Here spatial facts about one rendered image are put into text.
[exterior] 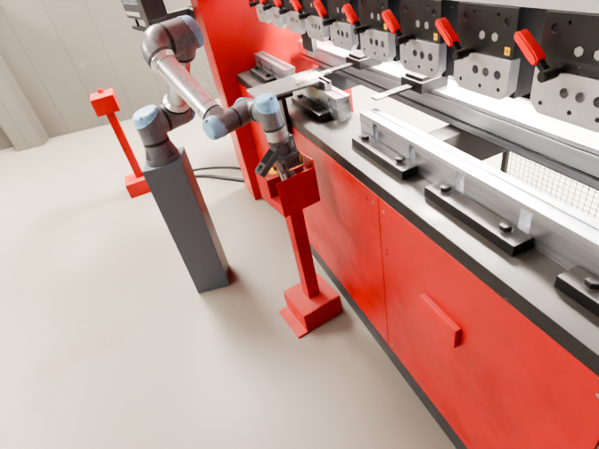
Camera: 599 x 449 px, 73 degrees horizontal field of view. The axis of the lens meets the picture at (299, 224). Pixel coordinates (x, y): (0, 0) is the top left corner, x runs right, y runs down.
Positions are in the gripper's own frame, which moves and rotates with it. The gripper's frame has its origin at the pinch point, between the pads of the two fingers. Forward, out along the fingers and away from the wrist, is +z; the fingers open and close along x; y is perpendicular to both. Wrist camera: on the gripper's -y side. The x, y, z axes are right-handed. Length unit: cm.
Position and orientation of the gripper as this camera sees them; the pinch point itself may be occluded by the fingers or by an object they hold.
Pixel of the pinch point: (288, 188)
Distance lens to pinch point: 151.6
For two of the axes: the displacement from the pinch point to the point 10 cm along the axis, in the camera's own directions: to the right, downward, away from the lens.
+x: -5.0, -4.4, 7.5
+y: 8.3, -4.9, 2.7
